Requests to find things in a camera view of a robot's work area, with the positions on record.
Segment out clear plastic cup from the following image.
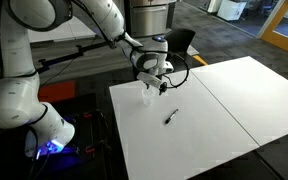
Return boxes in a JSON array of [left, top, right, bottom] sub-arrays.
[[141, 87, 157, 106]]

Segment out black marker pen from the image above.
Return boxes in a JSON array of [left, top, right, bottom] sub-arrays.
[[164, 108, 179, 126]]

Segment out yellow tape strip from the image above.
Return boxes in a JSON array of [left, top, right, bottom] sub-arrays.
[[192, 54, 209, 67]]

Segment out black chair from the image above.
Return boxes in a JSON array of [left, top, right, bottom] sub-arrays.
[[132, 28, 197, 81]]

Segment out orange black bar clamp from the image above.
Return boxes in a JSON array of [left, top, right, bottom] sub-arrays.
[[84, 144, 97, 155], [82, 111, 94, 120]]

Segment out orange floor mat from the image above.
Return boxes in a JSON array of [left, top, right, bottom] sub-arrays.
[[37, 79, 77, 104]]

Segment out small white box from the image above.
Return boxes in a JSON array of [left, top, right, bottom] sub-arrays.
[[206, 0, 224, 14]]

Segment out white cabinets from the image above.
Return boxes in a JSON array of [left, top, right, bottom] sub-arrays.
[[27, 15, 97, 44]]

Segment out large white box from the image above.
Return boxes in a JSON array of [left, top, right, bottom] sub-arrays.
[[216, 0, 248, 22]]

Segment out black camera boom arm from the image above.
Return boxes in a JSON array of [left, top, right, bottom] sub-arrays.
[[37, 39, 117, 75]]

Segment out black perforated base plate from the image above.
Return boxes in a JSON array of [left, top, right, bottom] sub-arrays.
[[33, 92, 120, 180]]

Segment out yellow door frame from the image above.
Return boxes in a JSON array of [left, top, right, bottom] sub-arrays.
[[257, 0, 288, 57]]

